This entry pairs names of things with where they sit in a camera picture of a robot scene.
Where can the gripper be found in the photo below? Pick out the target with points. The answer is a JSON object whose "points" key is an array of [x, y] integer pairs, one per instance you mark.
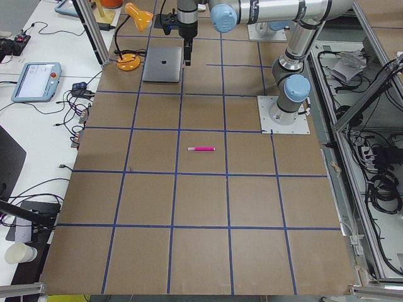
{"points": [[187, 31]]}

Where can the pink marker pen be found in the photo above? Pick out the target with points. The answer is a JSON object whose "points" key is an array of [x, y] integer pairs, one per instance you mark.
{"points": [[201, 149]]}

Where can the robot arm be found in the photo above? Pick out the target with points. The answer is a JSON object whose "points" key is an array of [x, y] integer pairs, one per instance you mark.
{"points": [[309, 18], [288, 26]]}

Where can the silver closed laptop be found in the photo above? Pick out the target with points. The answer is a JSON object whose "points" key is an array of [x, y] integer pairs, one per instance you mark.
{"points": [[162, 64]]}

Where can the orange desk lamp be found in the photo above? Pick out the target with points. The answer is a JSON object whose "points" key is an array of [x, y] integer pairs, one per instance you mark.
{"points": [[130, 58]]}

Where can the wooden stand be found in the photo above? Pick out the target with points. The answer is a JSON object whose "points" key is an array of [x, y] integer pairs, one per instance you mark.
{"points": [[103, 15]]}

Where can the orange cylindrical container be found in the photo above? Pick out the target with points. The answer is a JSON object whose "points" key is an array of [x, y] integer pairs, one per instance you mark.
{"points": [[111, 4]]}

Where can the black power adapter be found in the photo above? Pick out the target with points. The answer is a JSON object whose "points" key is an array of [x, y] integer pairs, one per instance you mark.
{"points": [[105, 26]]}

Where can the blue teach pendant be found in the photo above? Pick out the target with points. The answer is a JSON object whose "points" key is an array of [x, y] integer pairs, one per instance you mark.
{"points": [[38, 82], [66, 7]]}

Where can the black monitor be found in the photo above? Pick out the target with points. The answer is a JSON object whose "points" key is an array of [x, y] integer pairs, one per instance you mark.
{"points": [[13, 158]]}

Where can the white paper cup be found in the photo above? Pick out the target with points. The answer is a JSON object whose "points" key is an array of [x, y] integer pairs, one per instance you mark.
{"points": [[20, 253]]}

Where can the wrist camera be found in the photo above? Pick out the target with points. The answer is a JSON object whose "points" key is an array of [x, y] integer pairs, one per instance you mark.
{"points": [[169, 22]]}

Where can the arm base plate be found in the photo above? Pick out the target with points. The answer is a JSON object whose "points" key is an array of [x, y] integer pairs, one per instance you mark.
{"points": [[275, 121], [261, 32]]}

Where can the aluminium frame post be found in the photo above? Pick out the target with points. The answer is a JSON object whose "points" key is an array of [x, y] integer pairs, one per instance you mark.
{"points": [[90, 25]]}

